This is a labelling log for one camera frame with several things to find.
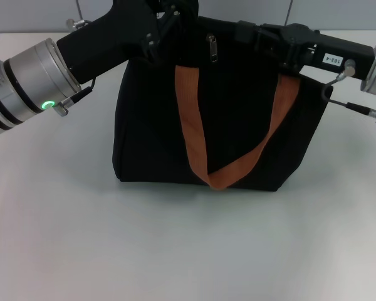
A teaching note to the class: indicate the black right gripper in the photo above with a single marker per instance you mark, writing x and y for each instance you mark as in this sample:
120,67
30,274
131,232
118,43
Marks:
332,50

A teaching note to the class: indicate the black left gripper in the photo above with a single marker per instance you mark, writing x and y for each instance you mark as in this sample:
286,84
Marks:
106,40

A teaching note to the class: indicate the silver zipper pull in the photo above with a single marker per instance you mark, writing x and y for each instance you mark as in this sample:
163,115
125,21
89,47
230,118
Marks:
213,50

